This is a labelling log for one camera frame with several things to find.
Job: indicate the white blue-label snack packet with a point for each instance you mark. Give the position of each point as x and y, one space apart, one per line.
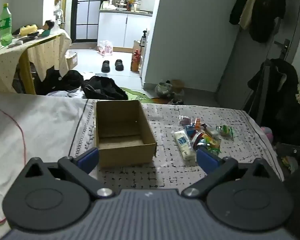
183 142

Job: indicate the black clothes pile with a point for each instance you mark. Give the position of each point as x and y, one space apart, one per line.
65 80

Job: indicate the pink plastic bag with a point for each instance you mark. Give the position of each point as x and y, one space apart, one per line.
105 48

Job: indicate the black spray bottle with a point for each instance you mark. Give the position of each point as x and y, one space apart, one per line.
143 38

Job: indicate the black-haired doll figurine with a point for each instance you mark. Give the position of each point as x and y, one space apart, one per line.
48 27

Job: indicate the yellow wooden table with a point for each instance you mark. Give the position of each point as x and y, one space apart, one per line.
27 75

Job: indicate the purple snack packet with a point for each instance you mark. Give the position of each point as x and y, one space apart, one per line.
185 121

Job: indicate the orange cake packet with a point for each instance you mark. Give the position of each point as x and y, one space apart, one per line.
211 141

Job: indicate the black backpack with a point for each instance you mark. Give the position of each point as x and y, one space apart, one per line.
102 87

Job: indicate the brown round mat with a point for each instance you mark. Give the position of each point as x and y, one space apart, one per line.
158 100

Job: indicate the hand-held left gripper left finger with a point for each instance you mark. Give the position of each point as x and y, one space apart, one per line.
88 158

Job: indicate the red snack packet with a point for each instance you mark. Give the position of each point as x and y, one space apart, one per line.
196 138

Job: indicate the small orange snack packet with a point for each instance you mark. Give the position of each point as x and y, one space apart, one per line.
197 123

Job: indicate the white kitchen cabinet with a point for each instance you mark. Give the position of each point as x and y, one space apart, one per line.
120 30

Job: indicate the hanging black jacket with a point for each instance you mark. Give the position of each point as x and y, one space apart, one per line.
265 12

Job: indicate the yellow sponge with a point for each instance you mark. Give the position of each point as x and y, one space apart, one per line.
28 29

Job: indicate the green snack packet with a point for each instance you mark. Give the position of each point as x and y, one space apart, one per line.
213 150

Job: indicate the white clear-wrapped snack packet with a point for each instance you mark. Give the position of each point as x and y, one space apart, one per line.
211 131

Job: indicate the green soda bottle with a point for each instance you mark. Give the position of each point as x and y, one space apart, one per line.
5 27

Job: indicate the grey plastic bag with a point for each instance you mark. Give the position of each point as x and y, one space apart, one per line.
163 88

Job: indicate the green cartoon rug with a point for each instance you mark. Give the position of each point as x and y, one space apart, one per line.
137 95

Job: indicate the white bedsheet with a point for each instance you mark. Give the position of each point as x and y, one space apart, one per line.
45 125

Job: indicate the brown basket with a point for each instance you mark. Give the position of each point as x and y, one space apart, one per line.
178 86

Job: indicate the cardboard box with plastic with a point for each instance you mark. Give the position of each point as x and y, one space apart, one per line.
72 60

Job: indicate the green striped cake packet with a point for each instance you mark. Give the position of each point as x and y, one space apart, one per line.
225 130

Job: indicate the black slipper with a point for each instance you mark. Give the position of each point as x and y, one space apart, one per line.
106 66
119 65

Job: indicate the white garment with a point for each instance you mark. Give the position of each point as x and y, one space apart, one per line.
65 93

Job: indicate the hanging cream garment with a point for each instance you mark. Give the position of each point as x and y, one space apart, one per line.
248 7

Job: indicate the black-framed glass door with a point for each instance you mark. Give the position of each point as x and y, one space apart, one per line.
85 10

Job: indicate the blue snack packet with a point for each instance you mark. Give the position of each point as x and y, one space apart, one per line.
190 130

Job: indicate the black coat on rack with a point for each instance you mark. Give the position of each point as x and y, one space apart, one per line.
285 100

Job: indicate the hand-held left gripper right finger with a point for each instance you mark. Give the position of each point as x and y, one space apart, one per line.
206 158

